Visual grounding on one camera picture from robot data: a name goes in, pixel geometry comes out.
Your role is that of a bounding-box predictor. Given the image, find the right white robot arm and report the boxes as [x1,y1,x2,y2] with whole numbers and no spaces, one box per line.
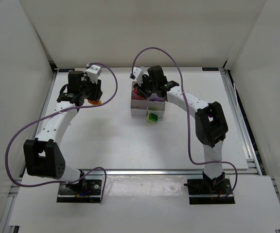
[131,66,228,190]

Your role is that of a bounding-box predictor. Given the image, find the white divided container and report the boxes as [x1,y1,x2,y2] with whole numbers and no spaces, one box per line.
[130,81,148,117]
[148,94,166,119]

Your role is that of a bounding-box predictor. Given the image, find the green and lime lego stack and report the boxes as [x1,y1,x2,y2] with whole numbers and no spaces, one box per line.
[147,113,158,123]

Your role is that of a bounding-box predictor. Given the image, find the yellow oval printed lego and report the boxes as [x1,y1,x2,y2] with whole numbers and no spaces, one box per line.
[87,100,102,106]

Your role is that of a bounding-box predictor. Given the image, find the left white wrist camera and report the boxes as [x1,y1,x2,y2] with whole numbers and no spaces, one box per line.
[85,65,102,83]

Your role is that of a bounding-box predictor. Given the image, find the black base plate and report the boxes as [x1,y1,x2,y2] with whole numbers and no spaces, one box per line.
[183,179,235,205]
[56,177,103,203]

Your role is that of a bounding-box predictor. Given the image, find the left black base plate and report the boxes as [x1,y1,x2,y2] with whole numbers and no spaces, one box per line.
[56,177,103,203]

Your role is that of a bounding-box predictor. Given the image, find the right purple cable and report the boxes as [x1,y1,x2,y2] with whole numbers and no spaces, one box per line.
[131,47,238,198]

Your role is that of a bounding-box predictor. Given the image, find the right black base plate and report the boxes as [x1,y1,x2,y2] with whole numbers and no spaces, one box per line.
[183,179,235,205]

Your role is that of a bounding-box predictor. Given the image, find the left white divided container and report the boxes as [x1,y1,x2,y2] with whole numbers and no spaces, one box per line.
[130,81,148,117]

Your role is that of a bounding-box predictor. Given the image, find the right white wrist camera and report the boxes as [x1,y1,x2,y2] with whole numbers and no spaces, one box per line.
[129,67,144,85]

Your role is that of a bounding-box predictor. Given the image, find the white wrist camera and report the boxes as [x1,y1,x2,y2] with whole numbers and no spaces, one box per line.
[129,67,144,85]
[85,65,102,83]

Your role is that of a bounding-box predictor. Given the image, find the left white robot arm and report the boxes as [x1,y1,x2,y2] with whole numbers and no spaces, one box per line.
[23,65,103,194]

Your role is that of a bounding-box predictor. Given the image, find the right white divided container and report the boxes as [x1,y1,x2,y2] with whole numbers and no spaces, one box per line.
[148,94,166,119]

